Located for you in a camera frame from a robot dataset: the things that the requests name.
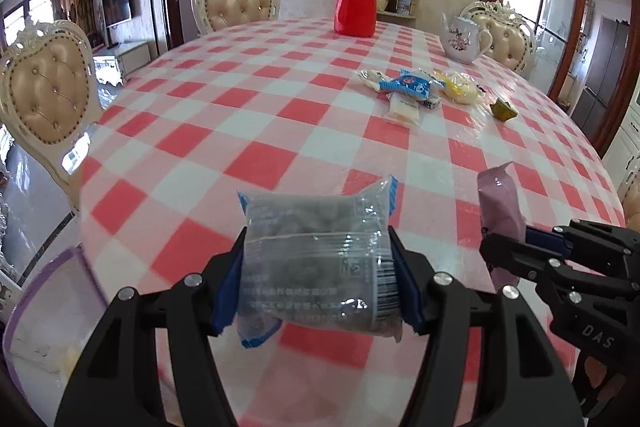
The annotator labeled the purple rim plastic basket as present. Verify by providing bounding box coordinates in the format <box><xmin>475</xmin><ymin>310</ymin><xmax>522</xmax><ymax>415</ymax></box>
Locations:
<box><xmin>4</xmin><ymin>241</ymin><xmax>109</xmax><ymax>427</ymax></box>

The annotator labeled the small gold green packet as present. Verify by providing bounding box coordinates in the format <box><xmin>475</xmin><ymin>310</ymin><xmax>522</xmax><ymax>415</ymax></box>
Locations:
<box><xmin>489</xmin><ymin>96</ymin><xmax>519</xmax><ymax>123</ymax></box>

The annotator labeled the white packet with beige pieces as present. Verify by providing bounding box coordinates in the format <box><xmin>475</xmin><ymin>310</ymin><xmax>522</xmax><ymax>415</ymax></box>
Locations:
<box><xmin>354</xmin><ymin>68</ymin><xmax>387</xmax><ymax>91</ymax></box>

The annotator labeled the white television cabinet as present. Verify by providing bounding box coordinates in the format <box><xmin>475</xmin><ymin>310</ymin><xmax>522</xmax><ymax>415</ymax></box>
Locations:
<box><xmin>91</xmin><ymin>41</ymin><xmax>152</xmax><ymax>88</ymax></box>

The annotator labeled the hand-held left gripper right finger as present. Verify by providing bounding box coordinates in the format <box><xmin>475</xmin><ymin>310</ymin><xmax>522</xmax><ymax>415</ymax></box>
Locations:
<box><xmin>389</xmin><ymin>228</ymin><xmax>584</xmax><ymax>427</ymax></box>

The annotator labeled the blue cartoon print packet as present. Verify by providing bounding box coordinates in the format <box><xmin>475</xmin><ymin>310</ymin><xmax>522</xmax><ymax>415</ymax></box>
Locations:
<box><xmin>378</xmin><ymin>68</ymin><xmax>446</xmax><ymax>104</ymax></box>

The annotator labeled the clear blue-edged nut packet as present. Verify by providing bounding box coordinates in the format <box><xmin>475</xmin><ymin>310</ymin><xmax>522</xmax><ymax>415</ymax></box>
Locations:
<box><xmin>236</xmin><ymin>176</ymin><xmax>405</xmax><ymax>351</ymax></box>

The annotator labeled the red white checked tablecloth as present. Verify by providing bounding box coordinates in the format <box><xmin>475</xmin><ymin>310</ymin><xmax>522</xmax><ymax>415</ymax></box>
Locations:
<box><xmin>79</xmin><ymin>16</ymin><xmax>627</xmax><ymax>427</ymax></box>

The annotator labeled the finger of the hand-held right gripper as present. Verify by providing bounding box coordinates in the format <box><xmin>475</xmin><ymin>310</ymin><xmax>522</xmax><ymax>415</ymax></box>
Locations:
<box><xmin>480</xmin><ymin>231</ymin><xmax>567</xmax><ymax>284</ymax></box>
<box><xmin>524</xmin><ymin>218</ymin><xmax>640</xmax><ymax>259</ymax></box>

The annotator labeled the dark refrigerator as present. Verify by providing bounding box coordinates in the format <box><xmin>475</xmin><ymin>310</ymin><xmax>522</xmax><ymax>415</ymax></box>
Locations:
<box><xmin>581</xmin><ymin>16</ymin><xmax>632</xmax><ymax>148</ymax></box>

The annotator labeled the yellow snack packet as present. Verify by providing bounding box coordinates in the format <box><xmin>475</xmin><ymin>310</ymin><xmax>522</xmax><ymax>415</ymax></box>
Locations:
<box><xmin>434</xmin><ymin>69</ymin><xmax>484</xmax><ymax>106</ymax></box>

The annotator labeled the clear packet with pale cake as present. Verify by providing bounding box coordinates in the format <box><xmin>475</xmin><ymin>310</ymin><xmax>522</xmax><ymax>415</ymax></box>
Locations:
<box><xmin>387</xmin><ymin>92</ymin><xmax>424</xmax><ymax>126</ymax></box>

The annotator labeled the white floral teapot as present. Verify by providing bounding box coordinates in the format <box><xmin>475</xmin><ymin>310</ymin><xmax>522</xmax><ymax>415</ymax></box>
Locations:
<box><xmin>440</xmin><ymin>13</ymin><xmax>494</xmax><ymax>65</ymax></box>

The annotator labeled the red thermos jug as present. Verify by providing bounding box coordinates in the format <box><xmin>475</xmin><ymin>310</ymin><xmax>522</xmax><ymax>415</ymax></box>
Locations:
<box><xmin>333</xmin><ymin>0</ymin><xmax>377</xmax><ymax>38</ymax></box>

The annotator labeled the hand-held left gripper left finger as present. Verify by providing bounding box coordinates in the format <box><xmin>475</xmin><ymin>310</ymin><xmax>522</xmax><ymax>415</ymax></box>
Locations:
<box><xmin>54</xmin><ymin>239</ymin><xmax>247</xmax><ymax>427</ymax></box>

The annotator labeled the pink packet with dark snack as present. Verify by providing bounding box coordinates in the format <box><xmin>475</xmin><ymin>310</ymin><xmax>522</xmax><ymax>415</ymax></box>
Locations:
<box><xmin>476</xmin><ymin>161</ymin><xmax>527</xmax><ymax>289</ymax></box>

